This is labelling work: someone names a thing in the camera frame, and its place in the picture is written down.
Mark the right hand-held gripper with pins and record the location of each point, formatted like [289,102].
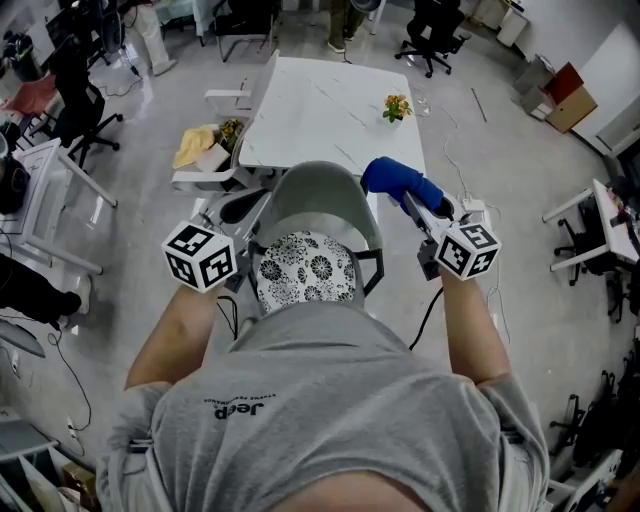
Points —
[467,250]

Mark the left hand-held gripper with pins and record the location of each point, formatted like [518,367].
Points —
[200,260]

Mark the blue cloth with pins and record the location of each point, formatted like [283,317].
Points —
[395,175]

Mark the grey chair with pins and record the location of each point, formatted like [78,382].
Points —
[320,197]

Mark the person's right forearm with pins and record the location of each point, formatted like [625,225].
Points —
[475,330]

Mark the person's left forearm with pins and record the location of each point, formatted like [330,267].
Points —
[170,340]

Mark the white chair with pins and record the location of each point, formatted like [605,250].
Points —
[200,177]
[225,97]

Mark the yellow cloth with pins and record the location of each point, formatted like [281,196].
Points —
[192,145]

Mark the black office chair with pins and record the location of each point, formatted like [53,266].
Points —
[80,105]
[432,30]
[592,255]

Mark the black cantilever chair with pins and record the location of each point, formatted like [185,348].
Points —
[245,20]

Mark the white power adapter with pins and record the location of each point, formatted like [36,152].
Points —
[473,205]

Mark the white paper box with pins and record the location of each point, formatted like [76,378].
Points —
[212,157]

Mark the black white floral seat cushion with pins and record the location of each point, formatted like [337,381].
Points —
[305,270]

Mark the orange potted flowers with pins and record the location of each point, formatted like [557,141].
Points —
[397,107]
[231,131]

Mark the thin metal rod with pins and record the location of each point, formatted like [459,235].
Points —
[479,105]

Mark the white desk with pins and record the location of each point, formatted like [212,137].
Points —
[45,190]
[612,225]

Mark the white marble table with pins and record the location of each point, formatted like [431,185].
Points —
[330,115]

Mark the red box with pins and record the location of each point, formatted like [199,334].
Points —
[564,80]

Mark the person's grey t-shirt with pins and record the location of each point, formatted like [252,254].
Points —
[320,415]

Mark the black standing fan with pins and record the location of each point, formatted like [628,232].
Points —
[111,32]

